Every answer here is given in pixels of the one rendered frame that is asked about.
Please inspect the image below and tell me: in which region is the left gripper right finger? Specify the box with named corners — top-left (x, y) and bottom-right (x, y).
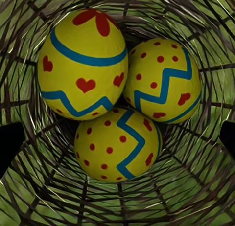
top-left (219, 120), bottom-right (235, 159)

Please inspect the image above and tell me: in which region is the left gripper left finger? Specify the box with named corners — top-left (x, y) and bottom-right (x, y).
top-left (0, 121), bottom-right (26, 179)

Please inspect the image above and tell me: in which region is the wicker basket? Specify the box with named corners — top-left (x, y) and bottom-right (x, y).
top-left (0, 0), bottom-right (235, 226)

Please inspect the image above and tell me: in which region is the easter egg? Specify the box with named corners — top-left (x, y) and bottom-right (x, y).
top-left (122, 38), bottom-right (202, 125)
top-left (71, 101), bottom-right (163, 185)
top-left (37, 7), bottom-right (129, 122)

